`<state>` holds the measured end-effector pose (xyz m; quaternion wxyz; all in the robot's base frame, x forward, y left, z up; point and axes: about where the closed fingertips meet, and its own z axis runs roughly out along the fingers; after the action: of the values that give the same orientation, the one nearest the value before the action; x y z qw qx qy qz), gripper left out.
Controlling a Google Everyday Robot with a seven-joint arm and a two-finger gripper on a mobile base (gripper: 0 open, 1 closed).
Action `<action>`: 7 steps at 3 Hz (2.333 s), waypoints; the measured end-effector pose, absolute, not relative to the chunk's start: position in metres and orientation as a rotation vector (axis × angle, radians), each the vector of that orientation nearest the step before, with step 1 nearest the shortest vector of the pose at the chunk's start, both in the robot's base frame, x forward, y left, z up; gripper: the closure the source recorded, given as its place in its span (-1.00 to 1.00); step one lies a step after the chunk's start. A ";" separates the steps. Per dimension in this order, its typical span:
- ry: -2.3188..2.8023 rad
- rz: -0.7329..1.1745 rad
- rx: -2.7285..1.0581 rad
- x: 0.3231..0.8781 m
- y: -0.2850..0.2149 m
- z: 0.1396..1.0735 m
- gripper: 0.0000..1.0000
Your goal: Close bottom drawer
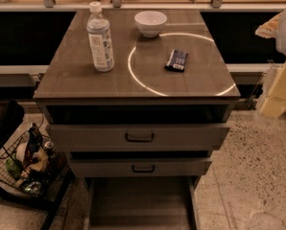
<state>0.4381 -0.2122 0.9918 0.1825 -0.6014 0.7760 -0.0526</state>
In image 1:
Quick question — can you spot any green item in basket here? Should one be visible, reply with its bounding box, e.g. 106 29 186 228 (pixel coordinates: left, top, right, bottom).
6 158 22 179

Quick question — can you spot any clear plastic water bottle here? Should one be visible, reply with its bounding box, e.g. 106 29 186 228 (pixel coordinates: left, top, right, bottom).
86 2 114 72

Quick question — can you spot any grey drawer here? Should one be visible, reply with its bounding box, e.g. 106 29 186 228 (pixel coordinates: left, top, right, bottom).
83 176 199 230
47 124 229 151
68 158 212 177

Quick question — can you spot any white ceramic bowl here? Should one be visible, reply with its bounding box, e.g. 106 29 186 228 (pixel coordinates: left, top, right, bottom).
134 11 167 37

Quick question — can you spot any soda can in basket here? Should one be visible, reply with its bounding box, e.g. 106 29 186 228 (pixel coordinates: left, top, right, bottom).
43 140 55 155

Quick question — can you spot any dark blue snack packet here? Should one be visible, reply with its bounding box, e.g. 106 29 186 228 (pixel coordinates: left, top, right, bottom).
164 49 188 72

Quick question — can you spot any grey drawer cabinet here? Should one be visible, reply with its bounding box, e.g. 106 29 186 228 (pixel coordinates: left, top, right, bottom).
33 9 242 230

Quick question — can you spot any dark snack bag in basket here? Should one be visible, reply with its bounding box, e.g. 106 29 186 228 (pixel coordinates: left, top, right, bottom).
25 123 43 162

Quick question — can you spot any black wire basket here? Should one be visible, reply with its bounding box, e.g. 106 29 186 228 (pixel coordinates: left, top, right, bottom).
0 132 66 197

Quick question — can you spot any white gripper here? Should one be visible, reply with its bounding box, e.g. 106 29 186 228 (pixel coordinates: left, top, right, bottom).
255 8 286 119

